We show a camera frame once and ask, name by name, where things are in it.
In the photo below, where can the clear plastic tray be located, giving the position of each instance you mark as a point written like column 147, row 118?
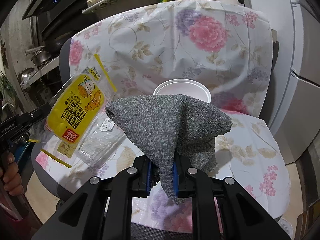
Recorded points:
column 102, row 138

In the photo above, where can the white orange instant noodle bowl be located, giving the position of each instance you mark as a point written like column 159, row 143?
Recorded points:
column 187, row 87

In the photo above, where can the metal pot on stove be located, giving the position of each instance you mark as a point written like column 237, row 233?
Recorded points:
column 39, row 55

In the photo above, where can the person's hand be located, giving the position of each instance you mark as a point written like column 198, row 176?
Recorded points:
column 9, row 173

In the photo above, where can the grey knitted cloth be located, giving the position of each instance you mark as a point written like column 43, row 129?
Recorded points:
column 162, row 126

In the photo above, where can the floral tablecloth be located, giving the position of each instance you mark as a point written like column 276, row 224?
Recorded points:
column 226, row 48

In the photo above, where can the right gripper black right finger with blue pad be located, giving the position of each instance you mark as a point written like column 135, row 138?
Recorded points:
column 222, row 209

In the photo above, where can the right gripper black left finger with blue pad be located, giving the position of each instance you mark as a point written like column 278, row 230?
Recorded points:
column 101, row 208

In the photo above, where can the yellow noodle snack wrapper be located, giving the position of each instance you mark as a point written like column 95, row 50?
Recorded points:
column 72, row 112

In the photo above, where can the black range hood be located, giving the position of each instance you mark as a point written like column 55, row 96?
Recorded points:
column 58, row 17

